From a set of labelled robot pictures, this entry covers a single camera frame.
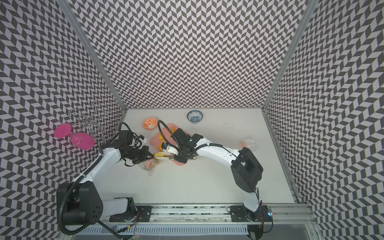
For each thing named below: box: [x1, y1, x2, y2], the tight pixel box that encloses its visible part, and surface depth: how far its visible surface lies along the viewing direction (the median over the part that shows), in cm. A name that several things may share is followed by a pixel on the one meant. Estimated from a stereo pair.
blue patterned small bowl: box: [187, 110, 204, 124], surface depth 113 cm
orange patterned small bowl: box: [142, 117, 158, 131], surface depth 109 cm
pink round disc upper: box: [54, 123, 72, 139], surface depth 68 cm
